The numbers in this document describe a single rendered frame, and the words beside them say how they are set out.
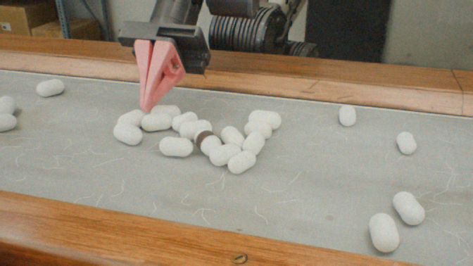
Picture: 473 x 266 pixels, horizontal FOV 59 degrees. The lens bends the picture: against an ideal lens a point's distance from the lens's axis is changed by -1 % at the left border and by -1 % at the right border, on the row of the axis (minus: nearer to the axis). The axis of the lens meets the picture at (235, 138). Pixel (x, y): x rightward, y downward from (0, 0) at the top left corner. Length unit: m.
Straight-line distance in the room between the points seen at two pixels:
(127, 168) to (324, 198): 0.20
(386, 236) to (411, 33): 2.23
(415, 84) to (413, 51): 1.94
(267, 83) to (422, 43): 2.00
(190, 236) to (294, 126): 0.24
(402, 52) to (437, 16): 0.25
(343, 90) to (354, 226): 0.26
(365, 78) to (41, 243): 0.45
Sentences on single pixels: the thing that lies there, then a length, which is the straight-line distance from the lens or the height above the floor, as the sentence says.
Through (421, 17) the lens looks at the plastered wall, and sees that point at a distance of 2.51.
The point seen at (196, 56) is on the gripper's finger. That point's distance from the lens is 0.53.
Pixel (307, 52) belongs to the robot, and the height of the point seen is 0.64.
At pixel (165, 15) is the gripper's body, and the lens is 0.53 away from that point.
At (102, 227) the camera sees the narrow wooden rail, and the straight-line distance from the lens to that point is 0.33.
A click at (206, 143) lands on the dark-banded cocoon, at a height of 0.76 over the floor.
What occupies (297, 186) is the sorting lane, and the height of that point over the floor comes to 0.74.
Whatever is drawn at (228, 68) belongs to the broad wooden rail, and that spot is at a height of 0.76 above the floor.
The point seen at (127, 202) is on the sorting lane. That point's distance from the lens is 0.40.
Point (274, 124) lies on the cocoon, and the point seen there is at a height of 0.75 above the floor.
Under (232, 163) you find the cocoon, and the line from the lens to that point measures 0.41.
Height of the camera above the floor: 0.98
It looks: 29 degrees down
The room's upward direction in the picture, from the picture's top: straight up
